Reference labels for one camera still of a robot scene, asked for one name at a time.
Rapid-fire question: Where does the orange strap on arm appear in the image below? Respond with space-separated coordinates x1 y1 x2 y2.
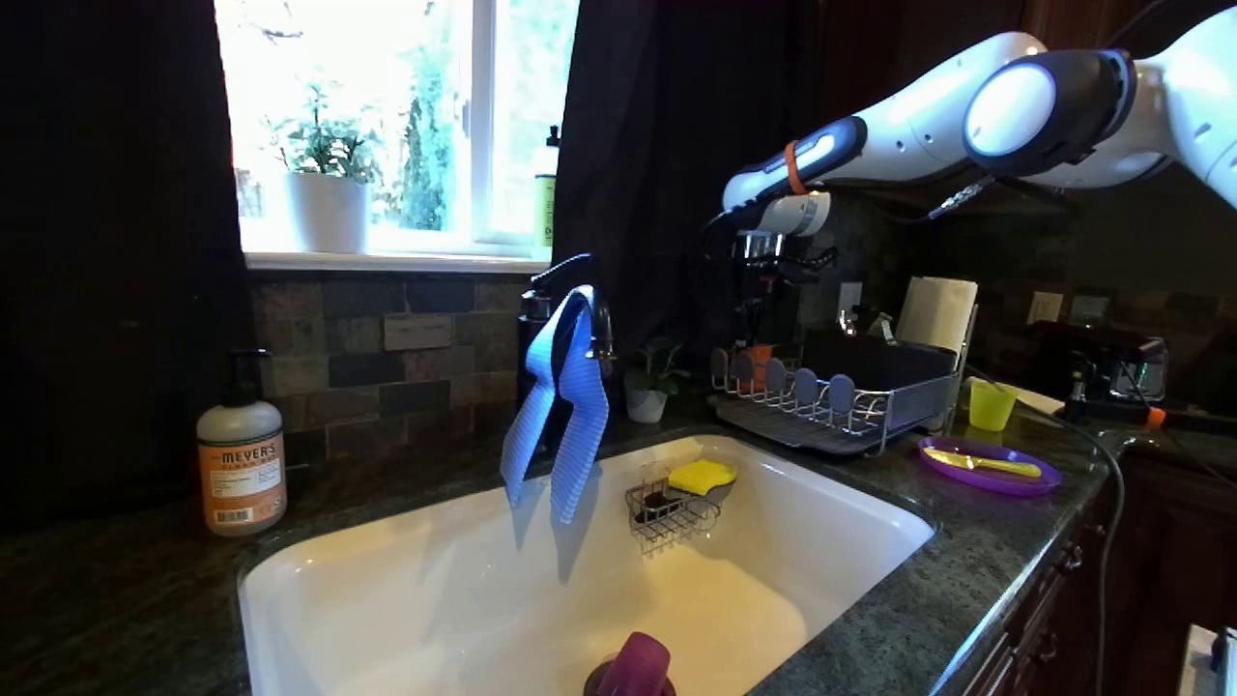
777 140 813 199

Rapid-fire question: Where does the dark wooden base cabinet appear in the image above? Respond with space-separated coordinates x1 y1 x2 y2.
960 454 1237 696

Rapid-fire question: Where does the white framed window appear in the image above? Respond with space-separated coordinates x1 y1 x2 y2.
210 0 584 279

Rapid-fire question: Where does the green bottle on windowsill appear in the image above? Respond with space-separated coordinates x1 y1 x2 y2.
531 121 563 251

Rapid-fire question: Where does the amber soap pump bottle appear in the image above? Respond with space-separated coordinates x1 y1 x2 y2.
193 345 288 541

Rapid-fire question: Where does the purple plastic plate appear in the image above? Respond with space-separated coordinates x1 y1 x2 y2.
911 434 1068 502

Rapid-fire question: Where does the potted plant in white pot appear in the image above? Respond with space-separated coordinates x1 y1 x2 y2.
270 82 390 256

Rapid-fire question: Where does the white paper towel roll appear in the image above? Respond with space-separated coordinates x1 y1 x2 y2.
894 270 983 359

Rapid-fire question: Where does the dark curtain wide panel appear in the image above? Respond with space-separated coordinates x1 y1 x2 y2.
0 0 259 532

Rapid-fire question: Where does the white folded paper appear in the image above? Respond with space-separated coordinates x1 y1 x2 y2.
1000 378 1069 421

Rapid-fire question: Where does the yellow sponge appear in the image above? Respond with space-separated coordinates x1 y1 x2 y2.
666 454 743 502

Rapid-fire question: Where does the dark countertop appliance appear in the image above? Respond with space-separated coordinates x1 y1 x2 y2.
1028 322 1176 417

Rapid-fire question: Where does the orange plastic cup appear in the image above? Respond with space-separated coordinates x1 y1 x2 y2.
743 340 781 399

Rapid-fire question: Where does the grey dish drying rack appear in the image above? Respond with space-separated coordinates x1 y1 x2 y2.
708 327 966 458

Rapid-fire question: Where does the green plastic cup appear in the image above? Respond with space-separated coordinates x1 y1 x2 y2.
966 374 1019 438

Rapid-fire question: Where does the dark kitchen faucet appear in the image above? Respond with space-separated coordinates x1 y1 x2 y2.
515 248 617 430

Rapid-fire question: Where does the purple plastic cup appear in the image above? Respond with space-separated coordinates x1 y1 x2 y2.
578 631 681 696

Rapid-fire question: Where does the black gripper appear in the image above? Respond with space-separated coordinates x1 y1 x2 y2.
732 229 813 359

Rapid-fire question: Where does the white hanging towel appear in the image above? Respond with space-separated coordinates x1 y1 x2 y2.
1176 621 1237 696

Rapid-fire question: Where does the white wall outlet plate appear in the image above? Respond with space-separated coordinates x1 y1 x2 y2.
1068 289 1113 327
1025 287 1069 327

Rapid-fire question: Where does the small plant in white pot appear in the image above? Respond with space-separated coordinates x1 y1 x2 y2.
617 340 692 430

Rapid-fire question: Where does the black hanging cable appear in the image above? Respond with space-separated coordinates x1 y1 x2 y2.
1085 430 1132 696

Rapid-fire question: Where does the wire sponge caddy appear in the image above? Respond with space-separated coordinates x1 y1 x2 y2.
622 467 737 554

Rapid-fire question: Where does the dark curtain narrow panel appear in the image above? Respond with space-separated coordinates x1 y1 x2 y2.
551 0 828 378

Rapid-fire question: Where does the yellow plastic utensil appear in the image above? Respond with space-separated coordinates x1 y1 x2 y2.
921 439 1049 483

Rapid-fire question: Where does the white ceramic sink basin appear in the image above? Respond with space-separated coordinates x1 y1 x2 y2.
236 434 938 696

